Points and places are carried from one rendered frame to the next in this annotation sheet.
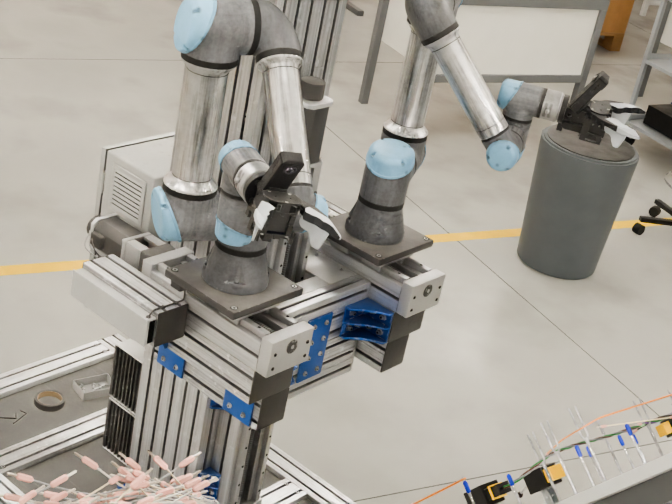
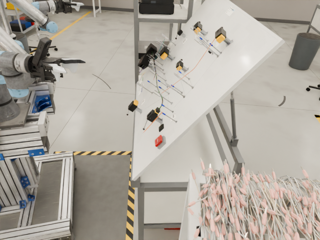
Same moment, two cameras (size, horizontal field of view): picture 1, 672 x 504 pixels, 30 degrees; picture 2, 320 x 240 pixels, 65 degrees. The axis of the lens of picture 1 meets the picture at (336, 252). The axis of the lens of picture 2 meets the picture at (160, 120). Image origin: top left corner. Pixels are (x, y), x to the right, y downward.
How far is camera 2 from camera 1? 1.35 m
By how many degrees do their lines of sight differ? 45
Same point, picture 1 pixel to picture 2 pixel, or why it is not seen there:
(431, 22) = not seen: outside the picture
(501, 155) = (53, 26)
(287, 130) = (6, 40)
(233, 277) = (8, 113)
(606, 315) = not seen: hidden behind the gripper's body
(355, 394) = not seen: hidden behind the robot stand
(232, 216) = (19, 84)
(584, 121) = (64, 6)
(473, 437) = (52, 120)
